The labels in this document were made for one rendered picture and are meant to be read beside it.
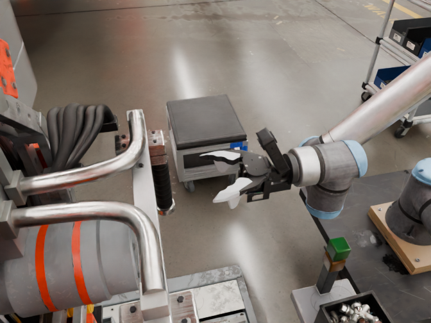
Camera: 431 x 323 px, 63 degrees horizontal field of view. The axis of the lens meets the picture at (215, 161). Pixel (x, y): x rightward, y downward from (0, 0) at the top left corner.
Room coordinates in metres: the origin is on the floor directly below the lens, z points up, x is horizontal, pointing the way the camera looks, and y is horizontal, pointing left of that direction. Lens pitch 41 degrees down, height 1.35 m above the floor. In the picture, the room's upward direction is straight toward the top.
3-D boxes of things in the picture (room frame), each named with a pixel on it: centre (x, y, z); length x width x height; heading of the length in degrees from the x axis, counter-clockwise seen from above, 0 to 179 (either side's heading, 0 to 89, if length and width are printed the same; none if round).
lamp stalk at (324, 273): (0.49, -0.29, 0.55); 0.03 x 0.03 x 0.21; 13
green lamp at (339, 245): (0.49, -0.29, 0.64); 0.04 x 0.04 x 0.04; 13
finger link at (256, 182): (0.53, -0.07, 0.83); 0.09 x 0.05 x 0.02; 136
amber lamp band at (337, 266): (0.49, -0.29, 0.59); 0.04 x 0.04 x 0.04; 13
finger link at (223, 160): (0.61, -0.01, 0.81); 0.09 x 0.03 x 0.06; 69
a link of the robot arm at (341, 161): (0.62, -0.28, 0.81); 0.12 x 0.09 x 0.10; 103
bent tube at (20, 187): (0.43, 0.21, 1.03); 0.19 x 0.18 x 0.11; 103
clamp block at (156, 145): (0.52, 0.14, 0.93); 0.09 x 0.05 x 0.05; 103
